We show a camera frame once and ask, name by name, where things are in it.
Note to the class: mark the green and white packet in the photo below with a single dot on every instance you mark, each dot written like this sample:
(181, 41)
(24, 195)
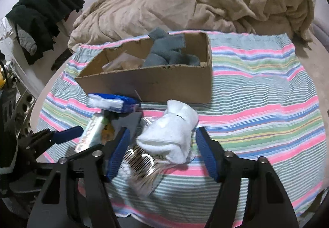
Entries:
(90, 130)

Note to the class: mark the grey-blue towel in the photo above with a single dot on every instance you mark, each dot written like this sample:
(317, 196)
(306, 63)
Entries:
(164, 55)

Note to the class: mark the white socks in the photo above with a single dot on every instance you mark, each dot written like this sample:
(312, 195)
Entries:
(169, 127)

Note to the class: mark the grey perforated stand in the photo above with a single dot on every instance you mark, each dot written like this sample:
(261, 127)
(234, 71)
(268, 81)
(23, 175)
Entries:
(25, 106)

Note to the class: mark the white cloth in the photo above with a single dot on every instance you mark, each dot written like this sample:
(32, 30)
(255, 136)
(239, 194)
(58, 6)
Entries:
(5, 35)

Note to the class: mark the clear plastic wrap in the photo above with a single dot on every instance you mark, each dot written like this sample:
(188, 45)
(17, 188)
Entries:
(123, 62)

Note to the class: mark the clear plastic bag with barcode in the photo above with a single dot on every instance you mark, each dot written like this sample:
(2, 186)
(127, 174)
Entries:
(138, 175)

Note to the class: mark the yellow object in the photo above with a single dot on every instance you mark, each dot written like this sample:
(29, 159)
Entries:
(1, 79)

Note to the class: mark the cardboard box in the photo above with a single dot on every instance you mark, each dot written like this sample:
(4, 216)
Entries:
(154, 84)

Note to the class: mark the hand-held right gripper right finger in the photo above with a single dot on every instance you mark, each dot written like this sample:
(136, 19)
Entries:
(205, 156)

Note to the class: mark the blue tissue packet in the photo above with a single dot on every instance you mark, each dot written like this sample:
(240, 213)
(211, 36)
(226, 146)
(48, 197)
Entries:
(113, 102)

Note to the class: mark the grey sock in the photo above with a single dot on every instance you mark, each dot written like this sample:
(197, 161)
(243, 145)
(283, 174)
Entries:
(26, 39)

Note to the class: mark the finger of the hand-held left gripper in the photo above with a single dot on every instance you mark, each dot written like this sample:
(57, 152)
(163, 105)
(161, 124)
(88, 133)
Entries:
(69, 133)

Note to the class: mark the striped cloth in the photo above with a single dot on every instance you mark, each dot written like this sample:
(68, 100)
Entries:
(257, 115)

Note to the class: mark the pile of black clothes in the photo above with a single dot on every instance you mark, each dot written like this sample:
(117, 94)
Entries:
(38, 12)

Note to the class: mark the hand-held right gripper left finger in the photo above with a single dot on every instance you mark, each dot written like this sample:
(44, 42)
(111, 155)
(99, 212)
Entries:
(118, 152)

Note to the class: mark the grey cushion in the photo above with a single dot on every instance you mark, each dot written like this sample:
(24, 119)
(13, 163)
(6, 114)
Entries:
(321, 25)

